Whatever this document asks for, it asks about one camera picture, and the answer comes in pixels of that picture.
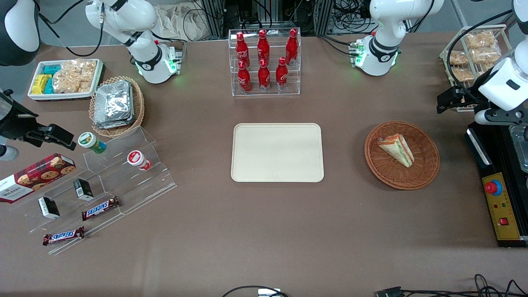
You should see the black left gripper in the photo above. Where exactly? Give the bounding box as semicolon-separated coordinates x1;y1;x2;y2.
436;68;497;114

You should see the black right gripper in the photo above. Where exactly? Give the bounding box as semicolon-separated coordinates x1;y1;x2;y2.
0;91;77;150

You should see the plastic-wrapped triangle sandwich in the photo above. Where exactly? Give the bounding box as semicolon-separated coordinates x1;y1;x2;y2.
377;134;415;168

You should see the white rectangular snack tray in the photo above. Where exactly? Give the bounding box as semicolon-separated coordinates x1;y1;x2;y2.
28;59;104;102

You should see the round brown wicker basket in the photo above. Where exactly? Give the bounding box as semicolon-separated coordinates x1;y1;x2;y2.
364;120;441;191

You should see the oval brown wicker basket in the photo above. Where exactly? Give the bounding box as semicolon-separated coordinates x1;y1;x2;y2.
89;76;145;138

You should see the beige plastic tray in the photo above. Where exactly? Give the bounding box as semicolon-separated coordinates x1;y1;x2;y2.
231;123;325;183

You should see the bagged brown bread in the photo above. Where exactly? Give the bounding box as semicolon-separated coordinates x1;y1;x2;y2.
451;68;475;82
465;31;496;50
471;48;502;64
449;50;469;66

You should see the red tartan cookie box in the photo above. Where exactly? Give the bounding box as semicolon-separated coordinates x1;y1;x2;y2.
0;153;77;203

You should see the green lidded cup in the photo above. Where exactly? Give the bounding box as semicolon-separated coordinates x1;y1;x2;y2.
78;132;107;155

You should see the yellow snack packet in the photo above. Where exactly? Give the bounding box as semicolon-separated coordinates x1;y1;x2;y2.
31;74;52;95

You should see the small black box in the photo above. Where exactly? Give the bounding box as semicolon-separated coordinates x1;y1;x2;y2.
73;178;94;201
38;196;61;220

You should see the clear bag of crackers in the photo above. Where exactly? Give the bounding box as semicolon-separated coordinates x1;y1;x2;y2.
52;59;97;94

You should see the silver foil pouch stack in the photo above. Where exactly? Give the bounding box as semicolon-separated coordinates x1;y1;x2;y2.
93;80;135;130

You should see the grey translucent box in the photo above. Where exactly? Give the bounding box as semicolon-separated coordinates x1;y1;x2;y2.
509;124;528;174

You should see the brown Snickers bar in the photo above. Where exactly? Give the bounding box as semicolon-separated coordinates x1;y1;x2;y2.
42;226;85;246
81;196;120;221

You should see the red lidded cup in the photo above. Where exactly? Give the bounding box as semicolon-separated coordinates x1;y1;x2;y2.
127;150;151;171

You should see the clear acrylic stepped stand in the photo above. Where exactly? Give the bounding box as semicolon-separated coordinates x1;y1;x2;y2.
8;126;178;255

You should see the black control box yellow panel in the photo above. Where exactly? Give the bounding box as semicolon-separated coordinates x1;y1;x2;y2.
465;122;528;248

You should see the red cola bottle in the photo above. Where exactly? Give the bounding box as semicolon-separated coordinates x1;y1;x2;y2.
258;59;271;92
235;32;250;68
238;61;252;93
276;57;288;90
257;30;270;66
286;28;299;66

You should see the beige cloth bag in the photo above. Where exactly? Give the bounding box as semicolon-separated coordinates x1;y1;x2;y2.
155;3;212;42

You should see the clear acrylic bottle rack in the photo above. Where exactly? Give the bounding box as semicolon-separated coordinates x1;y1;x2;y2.
228;28;302;97

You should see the black equipment rack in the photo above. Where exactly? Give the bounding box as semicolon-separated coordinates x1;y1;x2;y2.
201;0;335;37

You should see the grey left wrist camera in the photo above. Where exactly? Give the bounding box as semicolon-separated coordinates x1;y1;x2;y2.
474;108;528;125

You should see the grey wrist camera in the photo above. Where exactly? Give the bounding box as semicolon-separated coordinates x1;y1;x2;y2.
0;144;19;162
474;108;528;125

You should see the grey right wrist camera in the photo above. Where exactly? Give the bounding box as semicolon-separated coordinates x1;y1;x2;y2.
0;144;19;162

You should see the cream wire rack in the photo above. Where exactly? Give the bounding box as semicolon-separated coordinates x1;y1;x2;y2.
439;24;513;112

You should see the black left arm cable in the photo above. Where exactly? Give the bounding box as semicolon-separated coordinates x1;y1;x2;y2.
446;9;514;97

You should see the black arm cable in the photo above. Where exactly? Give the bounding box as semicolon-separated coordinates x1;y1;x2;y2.
446;9;514;97
35;0;104;57

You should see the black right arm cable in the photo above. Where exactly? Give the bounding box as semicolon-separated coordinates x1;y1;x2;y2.
35;0;104;57

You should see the black cable bundle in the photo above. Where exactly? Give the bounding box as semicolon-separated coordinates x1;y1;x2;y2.
332;0;375;34

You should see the black cable with connector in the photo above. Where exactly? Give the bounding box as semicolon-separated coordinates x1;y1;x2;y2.
375;273;528;297

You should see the black cable loop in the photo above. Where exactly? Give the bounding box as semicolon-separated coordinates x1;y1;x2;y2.
221;285;289;297

